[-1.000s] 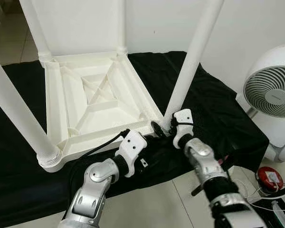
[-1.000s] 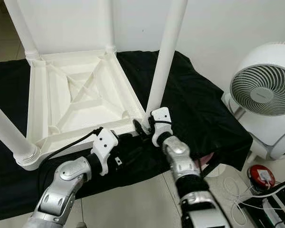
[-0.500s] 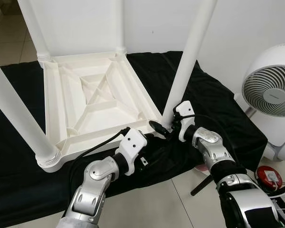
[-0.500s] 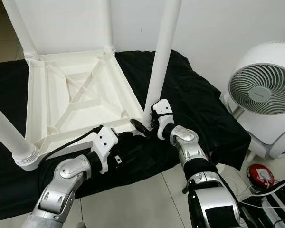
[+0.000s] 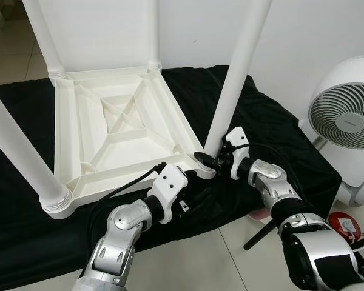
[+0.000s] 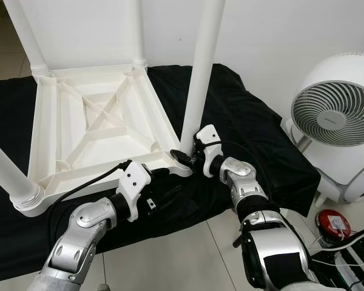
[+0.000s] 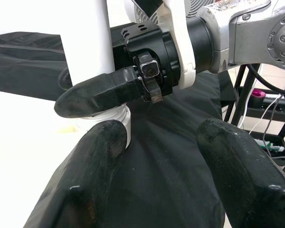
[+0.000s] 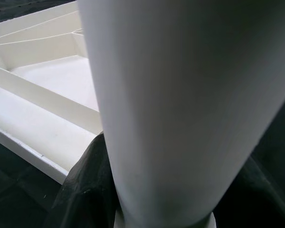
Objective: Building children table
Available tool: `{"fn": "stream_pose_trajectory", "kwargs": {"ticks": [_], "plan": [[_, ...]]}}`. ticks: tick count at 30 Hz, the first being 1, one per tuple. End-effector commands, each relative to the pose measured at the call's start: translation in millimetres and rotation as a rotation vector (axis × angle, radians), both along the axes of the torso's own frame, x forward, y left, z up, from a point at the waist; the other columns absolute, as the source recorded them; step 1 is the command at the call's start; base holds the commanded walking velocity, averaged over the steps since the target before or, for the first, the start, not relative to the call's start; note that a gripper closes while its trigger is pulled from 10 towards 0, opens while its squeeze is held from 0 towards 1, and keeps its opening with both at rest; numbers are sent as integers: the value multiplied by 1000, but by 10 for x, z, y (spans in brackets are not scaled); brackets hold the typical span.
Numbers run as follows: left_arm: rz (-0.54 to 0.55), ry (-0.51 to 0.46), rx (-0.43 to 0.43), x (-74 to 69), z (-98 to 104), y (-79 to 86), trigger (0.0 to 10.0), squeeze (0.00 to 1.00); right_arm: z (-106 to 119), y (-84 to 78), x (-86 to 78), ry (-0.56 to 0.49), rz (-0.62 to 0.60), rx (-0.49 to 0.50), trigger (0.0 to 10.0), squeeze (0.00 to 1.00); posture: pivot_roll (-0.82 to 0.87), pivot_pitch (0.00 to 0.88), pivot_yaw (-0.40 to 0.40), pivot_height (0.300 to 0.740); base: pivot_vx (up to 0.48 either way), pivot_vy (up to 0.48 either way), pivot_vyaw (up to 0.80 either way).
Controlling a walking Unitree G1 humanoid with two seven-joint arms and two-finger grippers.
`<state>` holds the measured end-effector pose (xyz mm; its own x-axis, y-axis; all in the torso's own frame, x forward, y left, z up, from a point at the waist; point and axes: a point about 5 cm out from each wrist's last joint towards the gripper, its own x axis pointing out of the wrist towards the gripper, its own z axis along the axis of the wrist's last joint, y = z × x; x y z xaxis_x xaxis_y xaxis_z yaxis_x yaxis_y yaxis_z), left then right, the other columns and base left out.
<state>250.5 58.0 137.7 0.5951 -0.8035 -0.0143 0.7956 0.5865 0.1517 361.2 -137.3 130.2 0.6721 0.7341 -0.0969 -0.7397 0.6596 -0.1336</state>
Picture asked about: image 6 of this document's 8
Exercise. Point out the grey robot foot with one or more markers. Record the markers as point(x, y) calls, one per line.
point(101, 287)

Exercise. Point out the red floor object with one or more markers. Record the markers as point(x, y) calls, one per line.
point(332, 224)

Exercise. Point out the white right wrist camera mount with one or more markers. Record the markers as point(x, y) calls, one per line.
point(206, 134)

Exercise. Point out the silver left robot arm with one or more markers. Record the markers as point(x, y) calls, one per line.
point(85, 236)

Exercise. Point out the white plastic table leg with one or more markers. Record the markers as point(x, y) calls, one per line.
point(203, 73)
point(24, 36)
point(12, 179)
point(138, 36)

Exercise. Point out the black metal floor rack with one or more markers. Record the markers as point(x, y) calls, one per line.
point(358, 273)

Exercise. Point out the white plastic children table top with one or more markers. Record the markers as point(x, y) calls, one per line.
point(97, 151)

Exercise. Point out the white standing fan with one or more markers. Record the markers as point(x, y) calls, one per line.
point(337, 112)

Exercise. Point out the black metal stand pole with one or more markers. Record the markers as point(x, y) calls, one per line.
point(238, 239)

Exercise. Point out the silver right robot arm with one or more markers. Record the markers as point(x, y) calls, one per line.
point(242, 176)

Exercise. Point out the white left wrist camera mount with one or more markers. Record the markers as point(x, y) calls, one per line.
point(136, 180)

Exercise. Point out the black table cloth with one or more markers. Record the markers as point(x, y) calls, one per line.
point(261, 139)

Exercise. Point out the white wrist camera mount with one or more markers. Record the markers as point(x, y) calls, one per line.
point(136, 180)
point(206, 134)

